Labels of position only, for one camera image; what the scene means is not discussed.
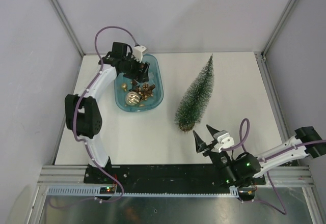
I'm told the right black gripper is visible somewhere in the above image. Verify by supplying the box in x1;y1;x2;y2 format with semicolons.
193;124;239;185

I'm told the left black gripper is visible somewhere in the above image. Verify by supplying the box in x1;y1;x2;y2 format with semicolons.
122;53;150;83

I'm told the small green christmas tree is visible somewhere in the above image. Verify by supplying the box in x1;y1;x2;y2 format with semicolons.
175;56;214;132

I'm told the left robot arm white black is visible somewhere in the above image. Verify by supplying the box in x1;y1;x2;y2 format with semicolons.
64;54;150;183

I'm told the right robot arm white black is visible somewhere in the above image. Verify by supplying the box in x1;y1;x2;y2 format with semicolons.
193;125;325;187

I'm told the pine cone ornament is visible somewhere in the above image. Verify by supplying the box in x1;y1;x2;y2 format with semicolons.
143;83;150;90

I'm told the brown ribbon pile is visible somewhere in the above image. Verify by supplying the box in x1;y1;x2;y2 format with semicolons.
130;84;156;101

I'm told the small gold bauble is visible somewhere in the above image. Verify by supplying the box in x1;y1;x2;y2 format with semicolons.
121;83;128;91

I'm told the blue plastic tray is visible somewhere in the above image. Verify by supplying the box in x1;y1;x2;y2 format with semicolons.
114;54;164;112

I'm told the white gold striped bauble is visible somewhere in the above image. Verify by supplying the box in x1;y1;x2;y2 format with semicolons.
125;91;141;106

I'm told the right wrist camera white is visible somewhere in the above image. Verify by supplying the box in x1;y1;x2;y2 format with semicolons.
213;130;235;153

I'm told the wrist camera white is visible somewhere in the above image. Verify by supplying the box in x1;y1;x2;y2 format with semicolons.
132;45;148;62
213;130;235;153

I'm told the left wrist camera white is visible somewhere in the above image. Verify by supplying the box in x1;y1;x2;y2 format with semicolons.
132;45;148;62

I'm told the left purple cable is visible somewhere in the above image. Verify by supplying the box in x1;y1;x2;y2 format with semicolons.
70;26;140;204

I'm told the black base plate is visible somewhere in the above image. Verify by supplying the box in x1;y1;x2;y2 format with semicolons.
84;163;267;185

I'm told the grey cable duct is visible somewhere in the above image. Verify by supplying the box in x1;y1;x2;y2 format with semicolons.
45;185;241;198

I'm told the left aluminium frame post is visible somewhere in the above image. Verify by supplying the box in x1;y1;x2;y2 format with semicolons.
49;0;85;57

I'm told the aluminium frame post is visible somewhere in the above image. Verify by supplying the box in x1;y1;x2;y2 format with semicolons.
261;0;300;61
49;0;85;57

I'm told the right aluminium frame post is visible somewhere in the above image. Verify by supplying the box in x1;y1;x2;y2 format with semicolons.
261;0;300;61

